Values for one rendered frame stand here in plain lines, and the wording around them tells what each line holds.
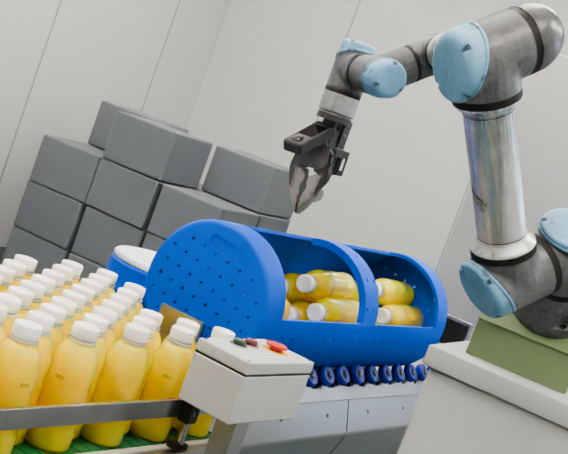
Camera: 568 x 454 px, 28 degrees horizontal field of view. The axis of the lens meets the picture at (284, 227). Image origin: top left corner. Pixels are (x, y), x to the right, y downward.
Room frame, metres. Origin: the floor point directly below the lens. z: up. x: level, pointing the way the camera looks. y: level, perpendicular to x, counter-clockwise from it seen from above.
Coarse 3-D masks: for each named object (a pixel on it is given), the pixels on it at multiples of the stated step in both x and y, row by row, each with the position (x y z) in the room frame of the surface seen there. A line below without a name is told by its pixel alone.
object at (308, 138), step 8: (304, 128) 2.27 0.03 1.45; (312, 128) 2.27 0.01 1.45; (320, 128) 2.27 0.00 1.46; (328, 128) 2.27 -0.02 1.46; (296, 136) 2.22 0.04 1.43; (304, 136) 2.24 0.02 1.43; (312, 136) 2.24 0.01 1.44; (320, 136) 2.25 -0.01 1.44; (328, 136) 2.27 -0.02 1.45; (288, 144) 2.22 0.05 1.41; (296, 144) 2.21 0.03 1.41; (304, 144) 2.21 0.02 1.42; (312, 144) 2.23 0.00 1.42; (320, 144) 2.26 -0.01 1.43; (296, 152) 2.21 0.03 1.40; (304, 152) 2.22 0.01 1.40
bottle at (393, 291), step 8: (376, 280) 2.72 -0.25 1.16; (384, 280) 2.72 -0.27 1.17; (392, 280) 2.75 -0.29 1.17; (384, 288) 2.70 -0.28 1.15; (392, 288) 2.71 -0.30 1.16; (400, 288) 2.75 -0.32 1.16; (408, 288) 2.80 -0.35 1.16; (384, 296) 2.70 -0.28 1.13; (392, 296) 2.71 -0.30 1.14; (400, 296) 2.75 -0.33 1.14; (408, 296) 2.80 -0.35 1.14; (384, 304) 2.73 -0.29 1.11; (408, 304) 2.82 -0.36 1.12
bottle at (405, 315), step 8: (392, 304) 2.70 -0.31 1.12; (400, 304) 2.74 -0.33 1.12; (392, 312) 2.68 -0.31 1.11; (400, 312) 2.69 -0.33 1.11; (408, 312) 2.73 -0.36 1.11; (416, 312) 2.77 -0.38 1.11; (392, 320) 2.67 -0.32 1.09; (400, 320) 2.69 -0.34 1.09; (408, 320) 2.72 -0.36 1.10; (416, 320) 2.76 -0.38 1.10
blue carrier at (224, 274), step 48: (192, 240) 2.13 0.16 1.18; (240, 240) 2.08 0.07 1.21; (288, 240) 2.44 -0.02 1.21; (192, 288) 2.12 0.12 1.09; (240, 288) 2.07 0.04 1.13; (432, 288) 2.75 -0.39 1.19; (240, 336) 2.05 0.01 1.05; (288, 336) 2.13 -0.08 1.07; (336, 336) 2.30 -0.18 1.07; (384, 336) 2.50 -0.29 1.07; (432, 336) 2.73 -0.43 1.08
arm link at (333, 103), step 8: (328, 96) 2.27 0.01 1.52; (336, 96) 2.26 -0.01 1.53; (344, 96) 2.26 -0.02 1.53; (320, 104) 2.29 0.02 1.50; (328, 104) 2.27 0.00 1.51; (336, 104) 2.26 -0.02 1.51; (344, 104) 2.27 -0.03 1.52; (352, 104) 2.27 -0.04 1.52; (328, 112) 2.27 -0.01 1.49; (336, 112) 2.26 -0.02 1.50; (344, 112) 2.27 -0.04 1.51; (352, 112) 2.28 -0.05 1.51
